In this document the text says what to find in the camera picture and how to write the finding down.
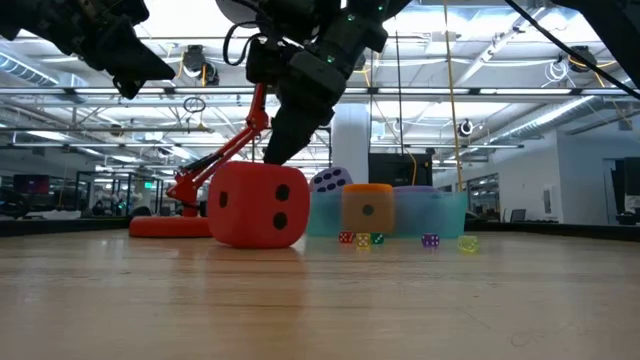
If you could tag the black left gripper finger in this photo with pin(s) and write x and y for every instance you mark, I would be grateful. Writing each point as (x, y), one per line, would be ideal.
(135, 65)

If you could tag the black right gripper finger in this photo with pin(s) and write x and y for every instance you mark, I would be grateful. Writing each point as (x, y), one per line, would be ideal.
(295, 130)

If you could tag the orange foam die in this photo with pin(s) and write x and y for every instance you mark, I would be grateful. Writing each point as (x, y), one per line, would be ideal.
(360, 200)

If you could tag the red foam die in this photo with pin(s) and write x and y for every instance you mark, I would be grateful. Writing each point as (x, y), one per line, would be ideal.
(250, 220)

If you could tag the small red translucent die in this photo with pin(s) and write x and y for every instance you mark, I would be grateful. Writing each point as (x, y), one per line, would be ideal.
(346, 237)

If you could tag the small yellow translucent die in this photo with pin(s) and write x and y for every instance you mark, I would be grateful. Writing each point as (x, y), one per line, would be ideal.
(363, 240)

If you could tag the small green translucent die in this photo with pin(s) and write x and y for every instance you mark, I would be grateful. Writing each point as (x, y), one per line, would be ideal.
(378, 238)

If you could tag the small purple translucent die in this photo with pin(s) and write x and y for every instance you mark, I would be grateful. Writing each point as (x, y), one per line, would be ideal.
(430, 240)

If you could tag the small lime translucent die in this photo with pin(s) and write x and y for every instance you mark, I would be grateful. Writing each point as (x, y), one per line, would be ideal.
(468, 244)

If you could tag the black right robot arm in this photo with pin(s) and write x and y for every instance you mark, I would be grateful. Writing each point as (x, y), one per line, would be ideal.
(350, 30)

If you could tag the black computer case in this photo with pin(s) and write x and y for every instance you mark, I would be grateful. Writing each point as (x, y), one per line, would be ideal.
(400, 170)

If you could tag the dark background monitor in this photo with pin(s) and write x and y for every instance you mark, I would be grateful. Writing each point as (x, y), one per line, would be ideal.
(31, 184)

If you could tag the red desk lamp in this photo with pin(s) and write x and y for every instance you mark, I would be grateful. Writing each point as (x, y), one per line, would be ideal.
(170, 227)

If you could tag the teal translucent plastic bin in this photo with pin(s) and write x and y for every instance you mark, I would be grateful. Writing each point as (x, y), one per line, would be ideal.
(435, 215)

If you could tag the black monitor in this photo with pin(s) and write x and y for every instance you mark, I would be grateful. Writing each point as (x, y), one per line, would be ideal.
(630, 180)

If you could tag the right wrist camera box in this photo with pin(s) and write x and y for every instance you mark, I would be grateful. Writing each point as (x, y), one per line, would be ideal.
(265, 62)

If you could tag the black metal table frame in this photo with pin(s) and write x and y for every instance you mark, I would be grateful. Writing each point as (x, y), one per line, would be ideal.
(60, 227)

